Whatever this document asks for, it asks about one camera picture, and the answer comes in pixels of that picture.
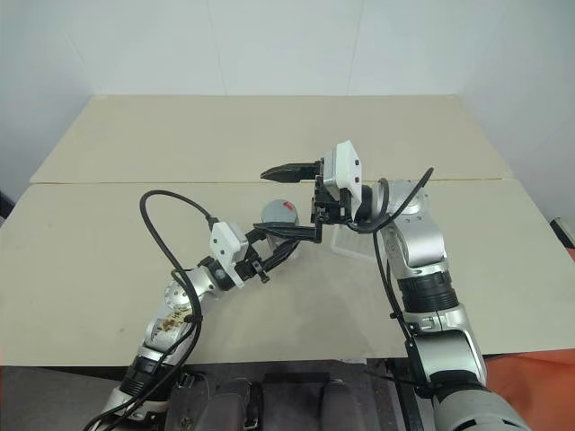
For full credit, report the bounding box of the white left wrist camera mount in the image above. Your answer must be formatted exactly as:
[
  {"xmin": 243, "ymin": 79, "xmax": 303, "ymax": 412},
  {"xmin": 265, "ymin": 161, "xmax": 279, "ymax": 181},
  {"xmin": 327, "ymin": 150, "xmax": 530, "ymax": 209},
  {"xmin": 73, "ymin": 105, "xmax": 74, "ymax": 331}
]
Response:
[{"xmin": 209, "ymin": 221, "xmax": 250, "ymax": 289}]

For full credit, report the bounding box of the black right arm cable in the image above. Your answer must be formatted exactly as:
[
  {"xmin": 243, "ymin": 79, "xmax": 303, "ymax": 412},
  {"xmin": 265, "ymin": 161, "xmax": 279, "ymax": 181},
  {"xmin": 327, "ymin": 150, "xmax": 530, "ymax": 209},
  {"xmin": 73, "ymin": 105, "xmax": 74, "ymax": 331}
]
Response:
[{"xmin": 348, "ymin": 167, "xmax": 437, "ymax": 400}]

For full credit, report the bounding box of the clear jar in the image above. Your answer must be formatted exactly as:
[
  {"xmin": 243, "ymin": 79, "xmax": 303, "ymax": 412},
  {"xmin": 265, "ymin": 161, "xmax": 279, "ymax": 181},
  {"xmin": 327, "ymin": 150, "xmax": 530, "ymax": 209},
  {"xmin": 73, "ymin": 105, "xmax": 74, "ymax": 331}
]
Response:
[{"xmin": 266, "ymin": 222, "xmax": 300, "ymax": 260}]

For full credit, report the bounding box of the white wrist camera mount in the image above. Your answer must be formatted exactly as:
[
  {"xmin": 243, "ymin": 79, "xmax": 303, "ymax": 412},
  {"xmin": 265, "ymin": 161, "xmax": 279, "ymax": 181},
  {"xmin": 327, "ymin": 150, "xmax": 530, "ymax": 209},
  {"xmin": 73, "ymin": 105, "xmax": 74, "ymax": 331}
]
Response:
[
  {"xmin": 209, "ymin": 221, "xmax": 250, "ymax": 289},
  {"xmin": 322, "ymin": 140, "xmax": 364, "ymax": 213}
]

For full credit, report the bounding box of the clear plastic box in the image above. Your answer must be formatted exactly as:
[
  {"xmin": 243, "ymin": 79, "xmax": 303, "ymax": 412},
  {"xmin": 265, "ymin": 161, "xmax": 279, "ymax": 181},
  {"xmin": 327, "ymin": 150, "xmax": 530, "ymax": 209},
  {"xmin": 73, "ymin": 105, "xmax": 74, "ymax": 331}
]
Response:
[{"xmin": 330, "ymin": 223, "xmax": 383, "ymax": 262}]

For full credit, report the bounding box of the dark rounded shape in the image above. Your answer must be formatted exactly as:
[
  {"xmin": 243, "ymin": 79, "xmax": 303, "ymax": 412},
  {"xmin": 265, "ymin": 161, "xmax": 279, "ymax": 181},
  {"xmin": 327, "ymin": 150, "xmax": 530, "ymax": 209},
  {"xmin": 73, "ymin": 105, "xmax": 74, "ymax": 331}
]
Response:
[{"xmin": 164, "ymin": 372, "xmax": 212, "ymax": 431}]

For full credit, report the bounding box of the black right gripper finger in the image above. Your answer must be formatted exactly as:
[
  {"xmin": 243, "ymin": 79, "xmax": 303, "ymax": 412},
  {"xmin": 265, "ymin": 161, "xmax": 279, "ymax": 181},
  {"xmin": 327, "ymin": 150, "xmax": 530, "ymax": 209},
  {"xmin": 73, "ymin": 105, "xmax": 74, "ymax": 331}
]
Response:
[
  {"xmin": 261, "ymin": 159, "xmax": 325, "ymax": 184},
  {"xmin": 252, "ymin": 210, "xmax": 325, "ymax": 244}
]

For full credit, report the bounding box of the orange cloth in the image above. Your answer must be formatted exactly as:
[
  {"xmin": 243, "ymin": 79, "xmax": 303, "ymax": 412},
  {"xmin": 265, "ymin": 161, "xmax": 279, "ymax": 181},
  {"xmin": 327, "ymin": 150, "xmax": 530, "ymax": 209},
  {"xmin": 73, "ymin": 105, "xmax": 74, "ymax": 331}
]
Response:
[{"xmin": 479, "ymin": 348, "xmax": 575, "ymax": 431}]

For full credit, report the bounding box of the grey black device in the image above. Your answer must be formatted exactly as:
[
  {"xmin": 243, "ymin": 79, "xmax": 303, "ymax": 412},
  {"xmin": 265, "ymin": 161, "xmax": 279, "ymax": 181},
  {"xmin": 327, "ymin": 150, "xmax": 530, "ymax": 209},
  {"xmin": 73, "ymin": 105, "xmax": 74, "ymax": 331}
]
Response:
[{"xmin": 549, "ymin": 216, "xmax": 575, "ymax": 249}]

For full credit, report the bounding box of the grey jar lid red mark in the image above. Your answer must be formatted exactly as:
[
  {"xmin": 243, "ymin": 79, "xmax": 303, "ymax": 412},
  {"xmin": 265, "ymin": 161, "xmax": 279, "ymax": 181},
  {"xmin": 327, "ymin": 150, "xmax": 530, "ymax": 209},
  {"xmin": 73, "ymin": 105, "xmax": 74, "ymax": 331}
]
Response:
[{"xmin": 260, "ymin": 198, "xmax": 300, "ymax": 225}]

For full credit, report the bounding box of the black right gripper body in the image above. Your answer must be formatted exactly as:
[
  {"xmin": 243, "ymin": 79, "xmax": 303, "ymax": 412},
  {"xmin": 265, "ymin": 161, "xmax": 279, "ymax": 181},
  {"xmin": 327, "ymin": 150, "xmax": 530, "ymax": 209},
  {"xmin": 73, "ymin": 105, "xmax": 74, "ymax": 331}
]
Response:
[{"xmin": 310, "ymin": 172, "xmax": 356, "ymax": 225}]

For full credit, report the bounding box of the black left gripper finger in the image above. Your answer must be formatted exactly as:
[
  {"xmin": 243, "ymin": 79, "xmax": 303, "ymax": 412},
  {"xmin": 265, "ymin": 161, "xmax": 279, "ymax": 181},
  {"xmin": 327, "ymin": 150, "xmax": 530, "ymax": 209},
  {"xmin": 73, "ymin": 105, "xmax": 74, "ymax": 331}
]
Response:
[
  {"xmin": 243, "ymin": 227, "xmax": 271, "ymax": 248},
  {"xmin": 260, "ymin": 239, "xmax": 300, "ymax": 273}
]

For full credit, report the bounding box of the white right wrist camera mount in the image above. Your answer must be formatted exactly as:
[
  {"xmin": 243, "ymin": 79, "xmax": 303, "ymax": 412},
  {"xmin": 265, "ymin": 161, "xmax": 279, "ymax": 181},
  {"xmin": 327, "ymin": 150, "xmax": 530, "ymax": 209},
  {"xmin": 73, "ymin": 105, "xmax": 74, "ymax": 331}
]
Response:
[{"xmin": 322, "ymin": 140, "xmax": 364, "ymax": 213}]

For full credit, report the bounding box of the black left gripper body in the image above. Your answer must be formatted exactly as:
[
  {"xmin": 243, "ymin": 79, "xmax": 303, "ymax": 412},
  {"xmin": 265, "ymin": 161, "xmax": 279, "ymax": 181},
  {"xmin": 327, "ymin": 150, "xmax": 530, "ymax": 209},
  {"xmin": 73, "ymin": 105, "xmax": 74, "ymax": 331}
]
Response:
[{"xmin": 233, "ymin": 242, "xmax": 273, "ymax": 286}]

